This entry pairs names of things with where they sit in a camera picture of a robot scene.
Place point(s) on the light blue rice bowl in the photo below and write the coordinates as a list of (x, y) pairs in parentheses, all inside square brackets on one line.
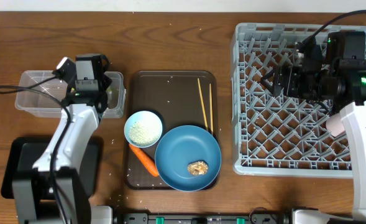
[(143, 129)]

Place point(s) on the blue plate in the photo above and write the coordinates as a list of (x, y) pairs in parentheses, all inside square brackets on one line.
[(179, 148)]

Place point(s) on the brown serving tray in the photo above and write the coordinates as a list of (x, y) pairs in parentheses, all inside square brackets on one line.
[(173, 96)]

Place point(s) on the orange carrot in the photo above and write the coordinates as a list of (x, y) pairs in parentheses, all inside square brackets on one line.
[(146, 161)]

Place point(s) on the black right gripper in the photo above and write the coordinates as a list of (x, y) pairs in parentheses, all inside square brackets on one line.
[(289, 89)]

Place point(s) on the wooden chopstick right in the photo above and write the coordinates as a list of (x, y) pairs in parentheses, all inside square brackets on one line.
[(211, 108)]

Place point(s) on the wooden chopstick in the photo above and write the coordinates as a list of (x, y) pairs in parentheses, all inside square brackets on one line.
[(211, 108), (202, 104)]

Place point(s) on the clear plastic bin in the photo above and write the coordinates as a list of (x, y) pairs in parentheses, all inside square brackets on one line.
[(41, 106)]

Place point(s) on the pink plastic cup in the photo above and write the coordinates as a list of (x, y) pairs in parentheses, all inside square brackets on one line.
[(334, 125)]

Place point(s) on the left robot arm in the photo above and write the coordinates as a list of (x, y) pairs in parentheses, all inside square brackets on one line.
[(52, 191)]

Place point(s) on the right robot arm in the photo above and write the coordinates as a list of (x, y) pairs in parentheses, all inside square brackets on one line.
[(340, 76)]

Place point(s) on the grey dishwasher rack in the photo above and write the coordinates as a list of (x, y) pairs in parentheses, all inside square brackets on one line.
[(280, 135)]

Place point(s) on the wooden chopstick left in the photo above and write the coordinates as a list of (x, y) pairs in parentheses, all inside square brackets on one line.
[(202, 104)]

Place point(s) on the black bin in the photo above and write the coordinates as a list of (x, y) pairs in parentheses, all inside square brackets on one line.
[(26, 150)]

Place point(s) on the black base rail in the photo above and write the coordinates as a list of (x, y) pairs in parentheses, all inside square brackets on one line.
[(201, 219)]

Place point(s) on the gold foil wrapper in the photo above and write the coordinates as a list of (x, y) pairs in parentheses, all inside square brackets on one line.
[(198, 168)]

